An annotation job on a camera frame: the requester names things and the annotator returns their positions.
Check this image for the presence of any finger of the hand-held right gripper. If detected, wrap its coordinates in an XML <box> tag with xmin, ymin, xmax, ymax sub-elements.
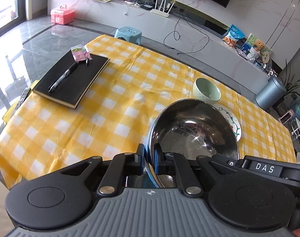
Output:
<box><xmin>225</xmin><ymin>160</ymin><xmax>246</xmax><ymax>170</ymax></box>

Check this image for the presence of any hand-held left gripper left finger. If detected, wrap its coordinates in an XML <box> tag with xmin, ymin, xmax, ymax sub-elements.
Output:
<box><xmin>57</xmin><ymin>143</ymin><xmax>146</xmax><ymax>196</ymax></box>

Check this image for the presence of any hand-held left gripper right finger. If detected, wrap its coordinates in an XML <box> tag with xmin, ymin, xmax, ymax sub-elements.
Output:
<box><xmin>153</xmin><ymin>144</ymin><xmax>240</xmax><ymax>196</ymax></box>

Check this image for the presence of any white fruit-painted plate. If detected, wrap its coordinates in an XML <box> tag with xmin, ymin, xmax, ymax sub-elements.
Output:
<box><xmin>214</xmin><ymin>105</ymin><xmax>242</xmax><ymax>142</ymax></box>

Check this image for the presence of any steel bowl with blue shell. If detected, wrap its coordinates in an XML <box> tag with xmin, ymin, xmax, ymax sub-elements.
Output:
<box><xmin>144</xmin><ymin>99</ymin><xmax>240</xmax><ymax>188</ymax></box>

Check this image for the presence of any pale green bowl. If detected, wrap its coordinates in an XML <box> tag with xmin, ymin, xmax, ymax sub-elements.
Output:
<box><xmin>192</xmin><ymin>77</ymin><xmax>221</xmax><ymax>105</ymax></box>

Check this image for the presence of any yellow checkered tablecloth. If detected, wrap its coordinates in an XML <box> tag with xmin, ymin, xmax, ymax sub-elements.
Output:
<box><xmin>0</xmin><ymin>35</ymin><xmax>296</xmax><ymax>190</ymax></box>

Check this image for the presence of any white round stand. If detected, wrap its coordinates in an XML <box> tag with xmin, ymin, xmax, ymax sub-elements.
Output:
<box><xmin>289</xmin><ymin>117</ymin><xmax>300</xmax><ymax>140</ymax></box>

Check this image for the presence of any pink small heater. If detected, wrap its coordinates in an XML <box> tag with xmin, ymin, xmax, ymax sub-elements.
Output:
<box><xmin>279</xmin><ymin>111</ymin><xmax>295</xmax><ymax>124</ymax></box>

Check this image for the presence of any grey trash can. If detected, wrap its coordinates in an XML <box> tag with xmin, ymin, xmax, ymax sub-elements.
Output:
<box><xmin>254</xmin><ymin>76</ymin><xmax>287</xmax><ymax>109</ymax></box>

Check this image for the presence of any green potted plant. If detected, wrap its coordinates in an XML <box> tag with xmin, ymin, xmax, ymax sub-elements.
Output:
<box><xmin>279</xmin><ymin>59</ymin><xmax>300</xmax><ymax>100</ymax></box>

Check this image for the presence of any black notebook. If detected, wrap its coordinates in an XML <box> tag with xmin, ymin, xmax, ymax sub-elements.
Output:
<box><xmin>32</xmin><ymin>53</ymin><xmax>110</xmax><ymax>110</ymax></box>

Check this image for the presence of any white woven basket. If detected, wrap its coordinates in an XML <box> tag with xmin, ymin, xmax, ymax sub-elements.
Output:
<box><xmin>247</xmin><ymin>49</ymin><xmax>261</xmax><ymax>62</ymax></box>

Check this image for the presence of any black pen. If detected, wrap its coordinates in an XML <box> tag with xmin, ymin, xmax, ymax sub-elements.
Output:
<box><xmin>48</xmin><ymin>62</ymin><xmax>79</xmax><ymax>93</ymax></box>

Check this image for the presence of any brown teddy bear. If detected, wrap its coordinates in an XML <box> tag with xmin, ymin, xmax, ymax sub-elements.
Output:
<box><xmin>253</xmin><ymin>41</ymin><xmax>266</xmax><ymax>55</ymax></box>

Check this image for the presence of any pink candy packet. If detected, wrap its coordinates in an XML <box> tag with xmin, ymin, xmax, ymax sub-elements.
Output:
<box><xmin>70</xmin><ymin>44</ymin><xmax>92</xmax><ymax>62</ymax></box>

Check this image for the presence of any green picture card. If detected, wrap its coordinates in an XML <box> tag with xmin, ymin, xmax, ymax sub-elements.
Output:
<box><xmin>241</xmin><ymin>33</ymin><xmax>272</xmax><ymax>55</ymax></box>

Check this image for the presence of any blue plastic stool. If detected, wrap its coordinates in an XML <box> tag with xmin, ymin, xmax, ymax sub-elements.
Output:
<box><xmin>114</xmin><ymin>26</ymin><xmax>143</xmax><ymax>45</ymax></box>

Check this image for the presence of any blue snack bag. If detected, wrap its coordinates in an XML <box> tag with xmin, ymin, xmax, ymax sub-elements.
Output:
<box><xmin>223</xmin><ymin>25</ymin><xmax>246</xmax><ymax>47</ymax></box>

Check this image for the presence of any grey remote control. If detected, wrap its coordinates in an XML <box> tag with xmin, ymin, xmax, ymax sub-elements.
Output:
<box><xmin>14</xmin><ymin>87</ymin><xmax>32</xmax><ymax>111</ymax></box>

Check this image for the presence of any white marble TV console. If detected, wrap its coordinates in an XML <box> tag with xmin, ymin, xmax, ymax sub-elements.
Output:
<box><xmin>48</xmin><ymin>0</ymin><xmax>280</xmax><ymax>104</ymax></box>

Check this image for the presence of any white router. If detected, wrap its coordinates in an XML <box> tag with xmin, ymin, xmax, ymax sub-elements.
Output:
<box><xmin>149</xmin><ymin>0</ymin><xmax>175</xmax><ymax>18</ymax></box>

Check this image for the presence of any pink storage box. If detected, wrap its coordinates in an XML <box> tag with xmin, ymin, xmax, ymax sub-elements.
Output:
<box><xmin>50</xmin><ymin>4</ymin><xmax>76</xmax><ymax>25</ymax></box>

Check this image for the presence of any glass balcony door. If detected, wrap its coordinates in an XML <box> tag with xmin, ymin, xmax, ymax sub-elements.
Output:
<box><xmin>0</xmin><ymin>0</ymin><xmax>24</xmax><ymax>40</ymax></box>

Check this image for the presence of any black cable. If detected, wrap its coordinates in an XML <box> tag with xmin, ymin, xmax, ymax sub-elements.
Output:
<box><xmin>163</xmin><ymin>11</ymin><xmax>210</xmax><ymax>55</ymax></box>

